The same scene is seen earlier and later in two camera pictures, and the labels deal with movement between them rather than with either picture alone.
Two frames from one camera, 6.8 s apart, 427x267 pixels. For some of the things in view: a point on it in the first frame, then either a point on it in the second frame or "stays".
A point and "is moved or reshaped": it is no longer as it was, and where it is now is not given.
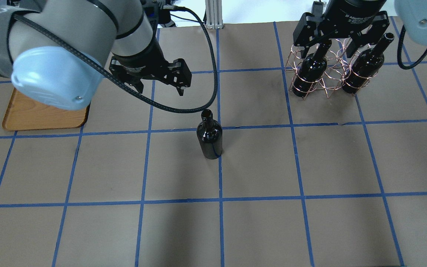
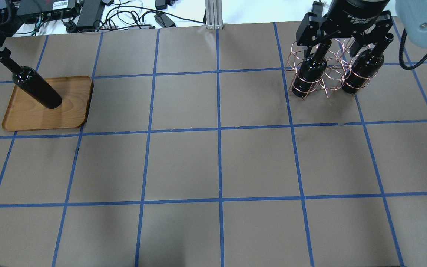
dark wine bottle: x=209 y=136 is moved or reshaped
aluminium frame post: x=214 y=13 stays
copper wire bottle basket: x=332 y=64 stays
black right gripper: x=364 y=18 stays
